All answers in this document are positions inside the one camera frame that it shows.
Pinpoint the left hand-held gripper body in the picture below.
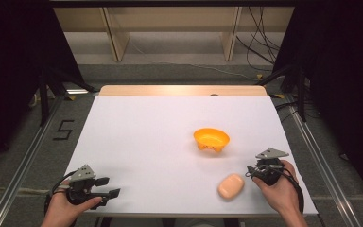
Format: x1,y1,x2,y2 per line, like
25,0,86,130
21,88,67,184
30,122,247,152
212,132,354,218
65,164,112,211

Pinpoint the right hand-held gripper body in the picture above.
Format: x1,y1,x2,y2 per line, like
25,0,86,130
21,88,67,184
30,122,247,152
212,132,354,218
252,148,290,186

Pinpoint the peach-coloured bread roll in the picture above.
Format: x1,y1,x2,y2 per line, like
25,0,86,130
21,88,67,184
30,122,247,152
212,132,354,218
216,173,246,201

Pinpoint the orange plastic bowl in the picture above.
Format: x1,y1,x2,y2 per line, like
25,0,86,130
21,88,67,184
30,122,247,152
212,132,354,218
193,127,231,154

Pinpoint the person's left hand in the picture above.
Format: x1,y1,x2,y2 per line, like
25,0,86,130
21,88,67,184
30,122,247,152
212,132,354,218
43,185,103,223

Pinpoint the person's right hand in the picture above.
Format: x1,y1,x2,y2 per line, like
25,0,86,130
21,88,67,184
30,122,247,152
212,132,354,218
252,160,301,216

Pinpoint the white table sheet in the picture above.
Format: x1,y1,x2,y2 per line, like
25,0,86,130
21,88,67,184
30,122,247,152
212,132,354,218
63,95,320,216

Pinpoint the black metal stand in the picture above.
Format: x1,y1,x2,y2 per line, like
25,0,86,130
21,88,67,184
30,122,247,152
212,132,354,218
37,64,99,128
255,64,308,123

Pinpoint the wooden table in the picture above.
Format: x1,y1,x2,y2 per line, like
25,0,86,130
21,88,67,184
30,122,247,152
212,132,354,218
97,84,268,97

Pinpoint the black curtain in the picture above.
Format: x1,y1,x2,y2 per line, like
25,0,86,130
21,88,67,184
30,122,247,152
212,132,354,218
0,0,88,178
272,0,363,202

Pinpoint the beige wooden shelf unit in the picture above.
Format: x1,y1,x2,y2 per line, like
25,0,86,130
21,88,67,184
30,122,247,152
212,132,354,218
53,6,296,62

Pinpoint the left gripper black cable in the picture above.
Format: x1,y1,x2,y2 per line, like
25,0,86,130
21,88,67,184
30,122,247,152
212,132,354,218
43,169,78,218

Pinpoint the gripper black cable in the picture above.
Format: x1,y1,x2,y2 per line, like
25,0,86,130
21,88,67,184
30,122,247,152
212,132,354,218
43,169,78,218
272,166,305,217

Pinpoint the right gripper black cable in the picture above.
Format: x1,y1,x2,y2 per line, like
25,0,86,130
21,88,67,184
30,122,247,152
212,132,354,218
272,166,305,217

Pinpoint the aluminium floor rail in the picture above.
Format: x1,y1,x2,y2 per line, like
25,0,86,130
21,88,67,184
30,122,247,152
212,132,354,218
284,94,363,227
0,94,70,227

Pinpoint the black floor cable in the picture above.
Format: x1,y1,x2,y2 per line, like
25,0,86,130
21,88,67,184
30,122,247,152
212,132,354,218
274,99,301,123

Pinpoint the bundle of black cables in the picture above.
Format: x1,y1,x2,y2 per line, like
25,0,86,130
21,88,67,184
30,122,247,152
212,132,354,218
235,6,282,72

